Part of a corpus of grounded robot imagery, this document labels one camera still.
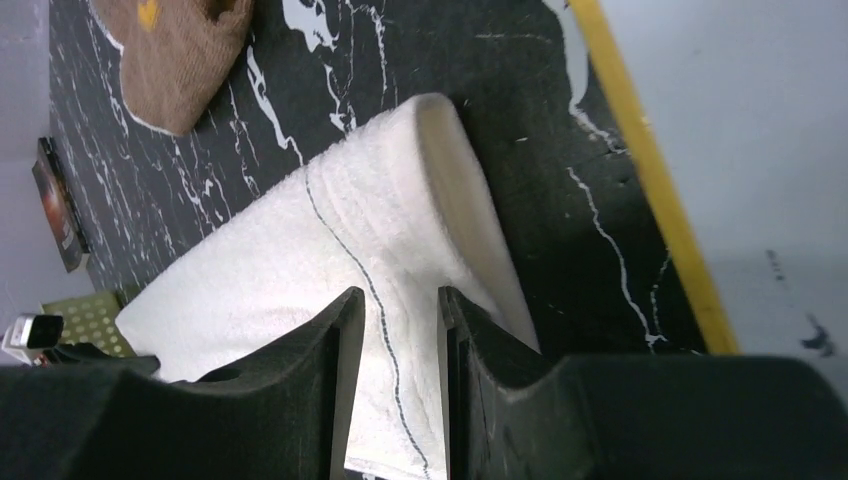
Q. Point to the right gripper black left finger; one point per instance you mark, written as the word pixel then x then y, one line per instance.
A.
pixel 282 412

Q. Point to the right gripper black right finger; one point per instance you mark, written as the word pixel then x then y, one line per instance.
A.
pixel 511 414

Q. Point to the white terry towel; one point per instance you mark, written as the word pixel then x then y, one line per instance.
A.
pixel 399 209

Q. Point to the light green plastic basket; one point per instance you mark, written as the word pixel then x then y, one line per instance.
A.
pixel 91 319

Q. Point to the dark cover paperback book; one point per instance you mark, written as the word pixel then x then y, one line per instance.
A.
pixel 59 207

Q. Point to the brown and yellow cloth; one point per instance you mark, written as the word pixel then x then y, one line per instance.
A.
pixel 174 55

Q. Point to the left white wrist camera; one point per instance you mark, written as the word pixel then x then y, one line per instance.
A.
pixel 30 335

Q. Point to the whiteboard with wooden frame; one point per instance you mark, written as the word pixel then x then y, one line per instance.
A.
pixel 735 114

